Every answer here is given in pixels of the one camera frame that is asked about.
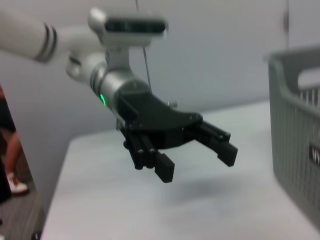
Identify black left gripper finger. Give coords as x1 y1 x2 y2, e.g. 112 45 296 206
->
183 120 239 168
123 131 176 185

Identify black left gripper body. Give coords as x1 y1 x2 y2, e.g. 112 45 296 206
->
116 90 204 151

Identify grey-green perforated storage bin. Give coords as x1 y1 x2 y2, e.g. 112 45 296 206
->
263 44 320 227

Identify white and red sneaker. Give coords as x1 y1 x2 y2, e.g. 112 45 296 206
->
6 172 30 195

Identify bystander bare leg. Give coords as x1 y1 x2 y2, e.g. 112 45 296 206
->
4 131 26 180

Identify left wrist camera housing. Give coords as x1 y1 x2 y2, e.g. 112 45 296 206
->
86 6 169 74

